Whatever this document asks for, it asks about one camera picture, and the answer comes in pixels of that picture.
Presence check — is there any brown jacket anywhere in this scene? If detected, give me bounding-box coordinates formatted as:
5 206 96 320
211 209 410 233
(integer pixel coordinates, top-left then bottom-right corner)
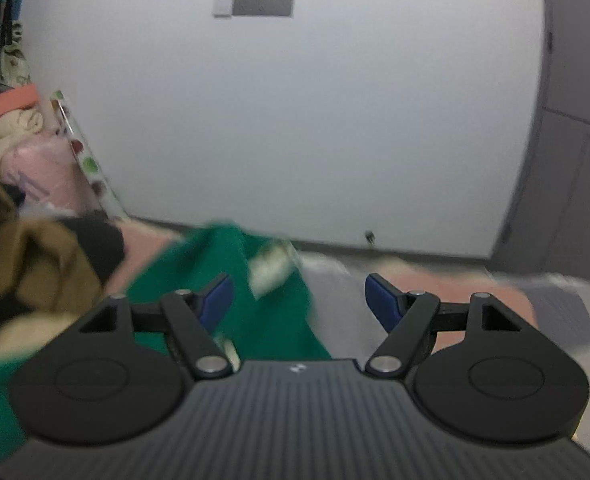
0 164 106 340

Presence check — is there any green hooded sweatshirt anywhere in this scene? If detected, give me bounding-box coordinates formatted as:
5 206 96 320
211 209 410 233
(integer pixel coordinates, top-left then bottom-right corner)
0 224 330 460

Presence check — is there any grey door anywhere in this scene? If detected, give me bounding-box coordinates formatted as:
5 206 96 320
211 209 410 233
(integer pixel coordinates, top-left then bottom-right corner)
492 0 590 281

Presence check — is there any patchwork bed cover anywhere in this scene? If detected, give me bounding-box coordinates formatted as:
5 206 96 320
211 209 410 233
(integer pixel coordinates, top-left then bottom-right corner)
0 221 590 461

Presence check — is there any pink plastic bag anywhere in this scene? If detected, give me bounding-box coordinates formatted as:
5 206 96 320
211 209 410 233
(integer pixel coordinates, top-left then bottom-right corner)
0 133 101 212

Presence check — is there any white wall switch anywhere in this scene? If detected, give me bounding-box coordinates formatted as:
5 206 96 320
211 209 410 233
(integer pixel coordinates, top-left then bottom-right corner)
213 0 233 18

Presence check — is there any grey wall switch panel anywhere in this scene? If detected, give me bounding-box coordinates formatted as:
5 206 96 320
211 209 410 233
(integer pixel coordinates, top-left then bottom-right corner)
232 0 294 18

